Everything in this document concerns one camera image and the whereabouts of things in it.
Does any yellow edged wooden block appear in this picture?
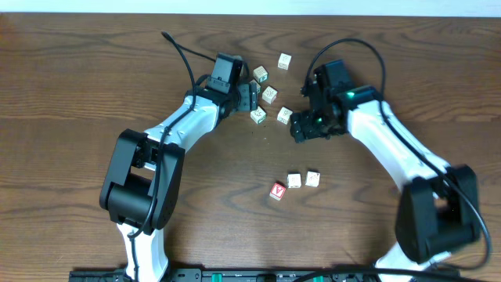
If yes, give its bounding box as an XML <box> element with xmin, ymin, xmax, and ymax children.
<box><xmin>250</xmin><ymin>106</ymin><xmax>267</xmax><ymax>125</ymax></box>

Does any far plain wooden block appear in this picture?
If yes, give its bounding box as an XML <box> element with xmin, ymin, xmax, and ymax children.
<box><xmin>277</xmin><ymin>53</ymin><xmax>292</xmax><ymax>71</ymax></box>

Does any black cable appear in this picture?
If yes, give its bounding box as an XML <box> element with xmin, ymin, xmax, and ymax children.
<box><xmin>301</xmin><ymin>37</ymin><xmax>492</xmax><ymax>271</ymax></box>
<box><xmin>124</xmin><ymin>31</ymin><xmax>217</xmax><ymax>282</ymax></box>

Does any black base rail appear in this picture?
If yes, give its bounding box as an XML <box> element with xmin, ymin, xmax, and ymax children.
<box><xmin>68</xmin><ymin>269</ymin><xmax>438</xmax><ymax>282</ymax></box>

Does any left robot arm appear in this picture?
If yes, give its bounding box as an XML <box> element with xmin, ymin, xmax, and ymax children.
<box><xmin>99</xmin><ymin>83</ymin><xmax>258</xmax><ymax>281</ymax></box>

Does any wooden block row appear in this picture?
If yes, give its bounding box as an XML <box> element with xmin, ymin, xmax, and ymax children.
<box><xmin>305</xmin><ymin>171</ymin><xmax>321</xmax><ymax>187</ymax></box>

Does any green edged wooden block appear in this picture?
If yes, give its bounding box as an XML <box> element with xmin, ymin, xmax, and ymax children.
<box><xmin>253</xmin><ymin>66</ymin><xmax>269</xmax><ymax>83</ymax></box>

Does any plain wooden block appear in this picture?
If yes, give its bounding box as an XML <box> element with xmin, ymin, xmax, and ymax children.
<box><xmin>277</xmin><ymin>53</ymin><xmax>292</xmax><ymax>71</ymax></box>
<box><xmin>262</xmin><ymin>86</ymin><xmax>278</xmax><ymax>104</ymax></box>

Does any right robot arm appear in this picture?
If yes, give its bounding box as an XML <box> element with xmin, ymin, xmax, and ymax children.
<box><xmin>290</xmin><ymin>81</ymin><xmax>490</xmax><ymax>281</ymax></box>

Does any right black cable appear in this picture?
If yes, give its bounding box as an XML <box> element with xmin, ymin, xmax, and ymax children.
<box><xmin>301</xmin><ymin>37</ymin><xmax>492</xmax><ymax>271</ymax></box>

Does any teal edged wooden block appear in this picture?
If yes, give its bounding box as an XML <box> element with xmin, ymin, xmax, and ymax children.
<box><xmin>251</xmin><ymin>79</ymin><xmax>261</xmax><ymax>94</ymax></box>

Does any plain wooden block centre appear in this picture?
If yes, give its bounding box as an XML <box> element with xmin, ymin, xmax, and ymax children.
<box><xmin>262</xmin><ymin>86</ymin><xmax>278</xmax><ymax>104</ymax></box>

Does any red letter block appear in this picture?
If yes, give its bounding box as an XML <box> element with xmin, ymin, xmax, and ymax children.
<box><xmin>269</xmin><ymin>183</ymin><xmax>287</xmax><ymax>201</ymax></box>

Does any left black cable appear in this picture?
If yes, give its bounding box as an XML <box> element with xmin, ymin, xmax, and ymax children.
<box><xmin>124</xmin><ymin>31</ymin><xmax>217</xmax><ymax>282</ymax></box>

